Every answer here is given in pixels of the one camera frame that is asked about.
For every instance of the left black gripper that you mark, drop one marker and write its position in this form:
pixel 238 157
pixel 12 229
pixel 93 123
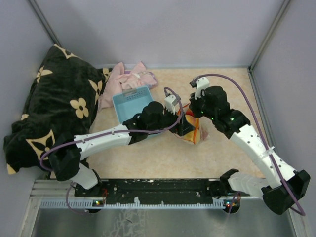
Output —
pixel 182 127

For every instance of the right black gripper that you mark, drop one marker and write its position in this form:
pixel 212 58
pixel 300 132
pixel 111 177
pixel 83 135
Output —
pixel 193 104

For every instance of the clear zip top bag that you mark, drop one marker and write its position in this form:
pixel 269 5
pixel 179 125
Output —
pixel 187 110

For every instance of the yellow pear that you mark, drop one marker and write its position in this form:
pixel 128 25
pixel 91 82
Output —
pixel 193 136

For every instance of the orange peach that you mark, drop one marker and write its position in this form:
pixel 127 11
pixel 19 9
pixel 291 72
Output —
pixel 191 120

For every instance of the purple grape bunch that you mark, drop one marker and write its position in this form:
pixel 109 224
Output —
pixel 203 133

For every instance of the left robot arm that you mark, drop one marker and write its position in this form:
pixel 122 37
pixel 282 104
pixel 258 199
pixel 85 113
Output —
pixel 69 152

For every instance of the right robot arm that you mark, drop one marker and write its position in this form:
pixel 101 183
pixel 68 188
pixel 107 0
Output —
pixel 281 184

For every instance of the light blue plastic basket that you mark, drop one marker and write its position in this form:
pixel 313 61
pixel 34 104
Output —
pixel 130 103

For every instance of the pink cloth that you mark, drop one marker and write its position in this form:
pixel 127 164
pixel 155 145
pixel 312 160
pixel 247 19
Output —
pixel 121 80

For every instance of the black floral plush blanket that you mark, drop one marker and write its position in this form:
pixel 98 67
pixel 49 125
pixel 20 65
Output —
pixel 63 98

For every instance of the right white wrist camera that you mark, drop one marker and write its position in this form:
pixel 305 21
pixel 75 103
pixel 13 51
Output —
pixel 199 84

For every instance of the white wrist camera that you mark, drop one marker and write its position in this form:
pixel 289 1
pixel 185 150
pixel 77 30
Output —
pixel 170 103
pixel 199 84

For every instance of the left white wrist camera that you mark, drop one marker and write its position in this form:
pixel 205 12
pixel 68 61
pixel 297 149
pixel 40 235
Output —
pixel 170 103

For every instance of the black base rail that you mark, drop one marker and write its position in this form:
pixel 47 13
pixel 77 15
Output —
pixel 157 191

